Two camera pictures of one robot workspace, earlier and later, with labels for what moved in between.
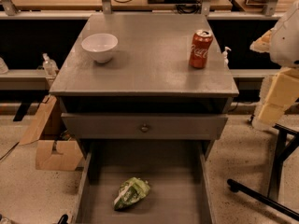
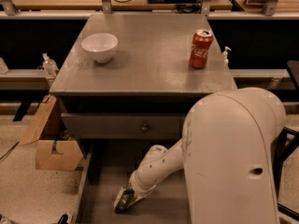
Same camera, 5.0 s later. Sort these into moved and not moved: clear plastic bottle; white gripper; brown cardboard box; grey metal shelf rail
Moved: white gripper
Not moved: brown cardboard box; clear plastic bottle; grey metal shelf rail
